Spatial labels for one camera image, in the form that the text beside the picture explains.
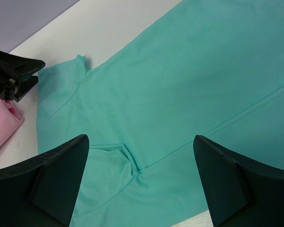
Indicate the pink folded t shirt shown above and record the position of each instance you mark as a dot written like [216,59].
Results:
[10,120]

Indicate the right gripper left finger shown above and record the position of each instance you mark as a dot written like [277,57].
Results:
[42,191]

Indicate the mint green t shirt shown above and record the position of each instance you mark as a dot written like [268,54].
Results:
[207,67]

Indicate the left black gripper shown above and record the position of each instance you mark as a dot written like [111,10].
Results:
[19,67]

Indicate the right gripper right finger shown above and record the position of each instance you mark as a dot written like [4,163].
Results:
[239,191]

